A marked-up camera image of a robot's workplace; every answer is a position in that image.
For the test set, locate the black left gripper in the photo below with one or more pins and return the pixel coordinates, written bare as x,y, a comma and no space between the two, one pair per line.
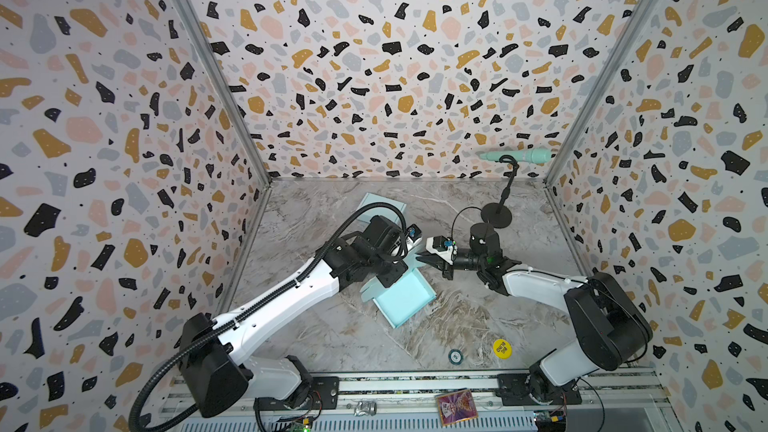
402,268

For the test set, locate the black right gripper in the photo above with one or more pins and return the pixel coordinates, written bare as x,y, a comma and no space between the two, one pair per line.
447,259

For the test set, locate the mint box sheets stack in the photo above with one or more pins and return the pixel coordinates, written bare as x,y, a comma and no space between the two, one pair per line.
407,296

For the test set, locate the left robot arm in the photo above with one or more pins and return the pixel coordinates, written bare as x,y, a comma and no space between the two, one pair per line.
221,372

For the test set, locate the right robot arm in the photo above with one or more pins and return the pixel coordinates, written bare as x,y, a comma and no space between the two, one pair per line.
609,329

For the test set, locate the black round-base stand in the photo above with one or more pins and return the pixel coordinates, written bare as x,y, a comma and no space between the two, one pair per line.
497,214

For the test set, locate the dark round tape roll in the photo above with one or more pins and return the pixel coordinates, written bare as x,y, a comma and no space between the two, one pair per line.
455,357

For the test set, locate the yellow round sticker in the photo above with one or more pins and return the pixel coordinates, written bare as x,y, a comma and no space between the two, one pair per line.
502,349

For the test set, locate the purple snack packet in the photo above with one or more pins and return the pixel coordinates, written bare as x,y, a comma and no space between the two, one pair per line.
456,407

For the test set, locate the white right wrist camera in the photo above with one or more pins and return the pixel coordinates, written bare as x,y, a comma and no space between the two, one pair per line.
441,245

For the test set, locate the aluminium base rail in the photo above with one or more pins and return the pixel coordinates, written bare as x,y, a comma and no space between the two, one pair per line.
628,399

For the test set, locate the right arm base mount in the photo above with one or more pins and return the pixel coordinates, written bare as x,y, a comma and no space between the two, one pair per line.
523,389

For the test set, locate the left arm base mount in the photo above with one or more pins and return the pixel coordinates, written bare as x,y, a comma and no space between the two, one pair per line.
286,385

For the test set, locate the aluminium corner post left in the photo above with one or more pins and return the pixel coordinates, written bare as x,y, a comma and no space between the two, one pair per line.
204,52

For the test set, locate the aluminium corner post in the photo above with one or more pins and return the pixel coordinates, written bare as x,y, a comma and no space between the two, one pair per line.
631,31
204,52

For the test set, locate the aluminium corner post right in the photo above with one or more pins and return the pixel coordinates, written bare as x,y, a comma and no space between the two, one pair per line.
631,31

